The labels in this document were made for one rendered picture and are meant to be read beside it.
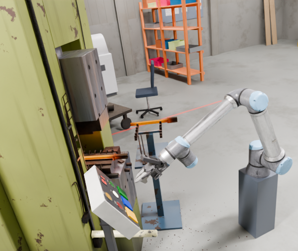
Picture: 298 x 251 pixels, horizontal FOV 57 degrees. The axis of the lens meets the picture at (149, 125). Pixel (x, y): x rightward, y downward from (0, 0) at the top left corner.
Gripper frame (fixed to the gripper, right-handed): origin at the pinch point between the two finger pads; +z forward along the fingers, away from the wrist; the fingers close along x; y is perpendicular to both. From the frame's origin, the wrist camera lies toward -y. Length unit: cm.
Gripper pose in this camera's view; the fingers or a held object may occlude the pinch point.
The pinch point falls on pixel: (135, 180)
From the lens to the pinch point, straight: 163.6
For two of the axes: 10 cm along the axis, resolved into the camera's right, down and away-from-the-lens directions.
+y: 5.8, 6.6, 4.7
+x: -3.1, -3.5, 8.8
